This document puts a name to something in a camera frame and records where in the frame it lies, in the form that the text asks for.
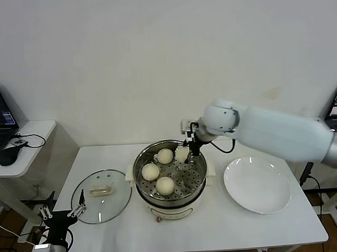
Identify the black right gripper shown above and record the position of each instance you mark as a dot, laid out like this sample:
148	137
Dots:
198	143

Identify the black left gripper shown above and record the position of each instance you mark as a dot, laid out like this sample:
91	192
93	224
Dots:
59	222

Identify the white steamed baozi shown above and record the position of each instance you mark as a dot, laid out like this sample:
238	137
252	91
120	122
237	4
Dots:
165	186
150	171
182	154
165	156

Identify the glass pot lid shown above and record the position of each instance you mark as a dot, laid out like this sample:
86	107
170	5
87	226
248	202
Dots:
104	200

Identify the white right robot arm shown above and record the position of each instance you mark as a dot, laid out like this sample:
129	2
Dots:
268	130

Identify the stainless steel steamer basket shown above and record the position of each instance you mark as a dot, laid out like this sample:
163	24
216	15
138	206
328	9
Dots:
187	183

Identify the white power strip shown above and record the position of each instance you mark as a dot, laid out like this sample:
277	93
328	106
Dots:
24	239

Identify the cream electric cooking pot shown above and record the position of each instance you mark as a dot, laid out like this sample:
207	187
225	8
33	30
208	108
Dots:
171	211

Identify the black computer mouse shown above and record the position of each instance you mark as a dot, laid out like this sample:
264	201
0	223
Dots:
8	157

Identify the white round plate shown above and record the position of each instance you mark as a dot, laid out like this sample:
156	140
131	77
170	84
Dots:
256	186

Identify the white side table with mouse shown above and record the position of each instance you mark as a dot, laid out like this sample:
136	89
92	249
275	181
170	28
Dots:
33	136

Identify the black dongle with sticker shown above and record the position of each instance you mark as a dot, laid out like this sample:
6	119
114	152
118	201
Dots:
18	143

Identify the white side table with label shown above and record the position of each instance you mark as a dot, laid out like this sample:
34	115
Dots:
336	206

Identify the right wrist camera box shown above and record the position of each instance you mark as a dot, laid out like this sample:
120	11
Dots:
188	125

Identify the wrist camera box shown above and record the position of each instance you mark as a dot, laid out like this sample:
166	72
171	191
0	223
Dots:
188	125
42	251

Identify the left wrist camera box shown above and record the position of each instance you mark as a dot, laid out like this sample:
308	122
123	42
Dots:
42	251

